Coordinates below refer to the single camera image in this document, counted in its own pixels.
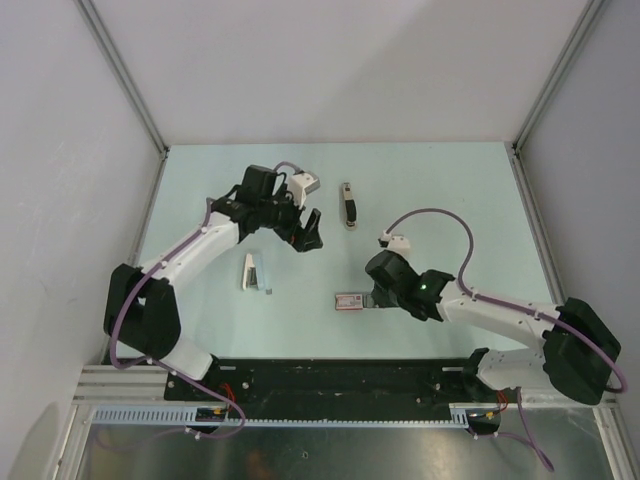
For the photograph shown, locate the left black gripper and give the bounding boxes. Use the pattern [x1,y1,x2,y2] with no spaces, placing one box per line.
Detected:
[258,184,322,252]

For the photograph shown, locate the red white staple box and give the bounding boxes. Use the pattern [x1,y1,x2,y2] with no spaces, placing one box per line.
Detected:
[335,293,376,311]

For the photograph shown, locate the black silver stapler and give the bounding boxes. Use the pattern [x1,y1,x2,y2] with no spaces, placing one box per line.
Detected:
[341,182,357,231]

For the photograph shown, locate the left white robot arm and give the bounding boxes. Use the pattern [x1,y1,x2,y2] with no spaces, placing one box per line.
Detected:
[103,165,323,400]

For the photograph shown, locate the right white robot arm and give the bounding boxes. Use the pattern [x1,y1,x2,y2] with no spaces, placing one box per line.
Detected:
[365,250,621,405]

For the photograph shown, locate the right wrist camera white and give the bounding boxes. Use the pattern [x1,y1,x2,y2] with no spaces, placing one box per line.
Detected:
[378,231,411,258]

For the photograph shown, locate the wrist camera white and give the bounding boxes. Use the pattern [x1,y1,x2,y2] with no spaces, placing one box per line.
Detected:
[378,231,411,258]
[287,171,320,210]

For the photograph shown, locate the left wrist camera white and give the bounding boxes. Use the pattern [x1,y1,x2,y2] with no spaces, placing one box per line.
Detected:
[287,171,320,210]

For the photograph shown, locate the grey cable duct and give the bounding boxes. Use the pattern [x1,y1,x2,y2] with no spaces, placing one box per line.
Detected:
[91,405,469,429]

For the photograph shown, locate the right aluminium side rail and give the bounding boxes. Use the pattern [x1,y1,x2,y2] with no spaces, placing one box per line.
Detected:
[505,142,566,330]

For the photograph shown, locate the left aluminium frame post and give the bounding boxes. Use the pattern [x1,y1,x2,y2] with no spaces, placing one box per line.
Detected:
[73,0,168,157]

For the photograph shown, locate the aluminium frame post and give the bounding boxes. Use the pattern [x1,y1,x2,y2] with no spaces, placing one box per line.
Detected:
[73,0,168,157]
[512,0,610,152]

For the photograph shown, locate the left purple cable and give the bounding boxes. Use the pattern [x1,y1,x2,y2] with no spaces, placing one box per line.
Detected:
[109,160,247,441]

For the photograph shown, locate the front aluminium rail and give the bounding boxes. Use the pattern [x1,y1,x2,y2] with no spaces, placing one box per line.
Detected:
[73,365,586,408]

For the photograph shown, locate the right aluminium frame post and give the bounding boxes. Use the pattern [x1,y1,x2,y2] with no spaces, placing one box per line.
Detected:
[512,0,610,152]

